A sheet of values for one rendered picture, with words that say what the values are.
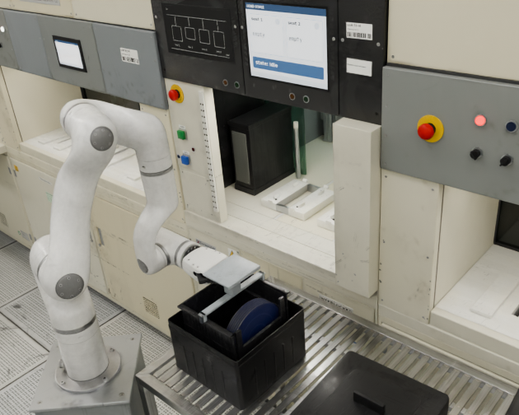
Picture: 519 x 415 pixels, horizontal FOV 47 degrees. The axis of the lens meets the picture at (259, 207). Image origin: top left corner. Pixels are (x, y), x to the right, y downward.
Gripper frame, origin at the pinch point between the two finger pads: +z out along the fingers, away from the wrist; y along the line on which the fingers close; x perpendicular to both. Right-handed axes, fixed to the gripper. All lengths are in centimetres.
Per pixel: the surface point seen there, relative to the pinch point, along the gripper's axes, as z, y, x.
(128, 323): -127, -36, -106
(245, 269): 3.6, -2.3, 2.6
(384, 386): 42.8, -8.2, -19.6
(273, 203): -37, -58, -16
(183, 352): -8.4, 13.7, -21.7
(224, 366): 8.9, 13.7, -16.2
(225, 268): -1.1, 0.8, 2.6
